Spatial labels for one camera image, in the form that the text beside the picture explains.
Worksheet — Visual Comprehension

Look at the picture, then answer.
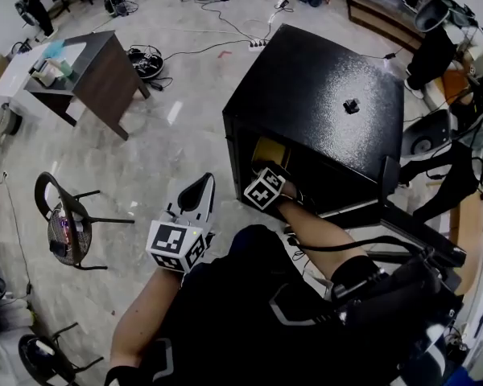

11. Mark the blue cloth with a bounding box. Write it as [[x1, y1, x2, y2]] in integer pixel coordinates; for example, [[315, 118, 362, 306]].
[[43, 39, 68, 60]]

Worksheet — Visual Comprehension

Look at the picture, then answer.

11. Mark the wooden low platform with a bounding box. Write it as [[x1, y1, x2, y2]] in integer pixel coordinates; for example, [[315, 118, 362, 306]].
[[345, 0, 424, 52]]

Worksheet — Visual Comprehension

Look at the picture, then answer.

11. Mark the dark wooden desk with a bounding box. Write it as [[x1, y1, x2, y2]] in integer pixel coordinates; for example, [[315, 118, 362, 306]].
[[23, 29, 152, 142]]

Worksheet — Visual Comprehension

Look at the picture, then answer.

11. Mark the small black object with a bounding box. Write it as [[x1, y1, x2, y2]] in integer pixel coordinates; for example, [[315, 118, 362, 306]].
[[342, 97, 362, 116]]

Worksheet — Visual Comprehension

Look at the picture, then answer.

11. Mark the black floor cable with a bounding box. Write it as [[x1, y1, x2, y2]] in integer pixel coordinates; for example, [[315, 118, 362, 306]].
[[163, 39, 250, 62]]

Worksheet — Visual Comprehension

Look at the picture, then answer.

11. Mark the red packet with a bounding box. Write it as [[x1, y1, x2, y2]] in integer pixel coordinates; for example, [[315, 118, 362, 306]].
[[55, 214, 72, 244]]

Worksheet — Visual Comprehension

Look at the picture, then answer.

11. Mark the person's torso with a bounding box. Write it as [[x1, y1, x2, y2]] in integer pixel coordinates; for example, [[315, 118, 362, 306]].
[[103, 223, 466, 386]]

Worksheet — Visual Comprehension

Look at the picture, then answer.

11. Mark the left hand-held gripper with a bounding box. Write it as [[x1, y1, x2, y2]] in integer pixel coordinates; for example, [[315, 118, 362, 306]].
[[145, 172, 217, 274]]

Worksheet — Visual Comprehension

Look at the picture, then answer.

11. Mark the person's left forearm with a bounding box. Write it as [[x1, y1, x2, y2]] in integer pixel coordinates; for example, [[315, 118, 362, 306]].
[[108, 266, 188, 373]]

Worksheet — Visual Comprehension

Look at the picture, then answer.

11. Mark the black oval-back chair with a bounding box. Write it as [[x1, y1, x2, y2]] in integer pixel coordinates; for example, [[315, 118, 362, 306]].
[[399, 108, 455, 161]]

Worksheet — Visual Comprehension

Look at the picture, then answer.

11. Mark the orange cushion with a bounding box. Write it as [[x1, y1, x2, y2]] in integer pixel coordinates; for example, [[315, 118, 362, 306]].
[[440, 67, 474, 106]]

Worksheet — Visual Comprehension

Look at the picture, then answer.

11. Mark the white table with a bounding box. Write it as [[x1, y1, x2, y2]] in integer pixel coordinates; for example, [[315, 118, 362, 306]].
[[0, 43, 52, 110]]

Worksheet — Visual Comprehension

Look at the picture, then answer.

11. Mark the black pouch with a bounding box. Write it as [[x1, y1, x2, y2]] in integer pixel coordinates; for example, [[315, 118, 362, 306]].
[[49, 239, 70, 257]]

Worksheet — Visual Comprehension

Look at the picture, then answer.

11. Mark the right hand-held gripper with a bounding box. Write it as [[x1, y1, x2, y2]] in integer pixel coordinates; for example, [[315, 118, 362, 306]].
[[243, 166, 287, 211]]

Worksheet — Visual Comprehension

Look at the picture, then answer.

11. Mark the wooden table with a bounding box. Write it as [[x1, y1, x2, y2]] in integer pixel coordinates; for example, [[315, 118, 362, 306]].
[[446, 189, 483, 297]]

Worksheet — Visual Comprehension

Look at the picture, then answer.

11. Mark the gray trash bin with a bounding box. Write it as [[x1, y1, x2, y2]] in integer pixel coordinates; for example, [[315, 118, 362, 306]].
[[0, 101, 24, 137]]

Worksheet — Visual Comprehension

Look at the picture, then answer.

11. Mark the green bottle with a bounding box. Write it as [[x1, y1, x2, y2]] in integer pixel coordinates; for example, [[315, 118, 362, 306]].
[[61, 57, 78, 83]]

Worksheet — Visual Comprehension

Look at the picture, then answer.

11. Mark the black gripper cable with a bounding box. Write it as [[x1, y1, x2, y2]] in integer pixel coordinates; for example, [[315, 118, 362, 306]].
[[287, 234, 431, 257]]

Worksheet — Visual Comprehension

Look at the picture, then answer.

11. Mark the white plastic container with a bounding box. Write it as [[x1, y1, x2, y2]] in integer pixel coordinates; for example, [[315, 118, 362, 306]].
[[31, 60, 64, 88]]

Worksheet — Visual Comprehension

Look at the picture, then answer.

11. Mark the black round floor robot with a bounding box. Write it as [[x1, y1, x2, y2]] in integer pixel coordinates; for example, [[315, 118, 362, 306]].
[[126, 45, 166, 81]]

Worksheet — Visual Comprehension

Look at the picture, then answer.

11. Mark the person's right forearm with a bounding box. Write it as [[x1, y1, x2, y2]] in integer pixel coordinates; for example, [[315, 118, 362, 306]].
[[276, 197, 368, 283]]

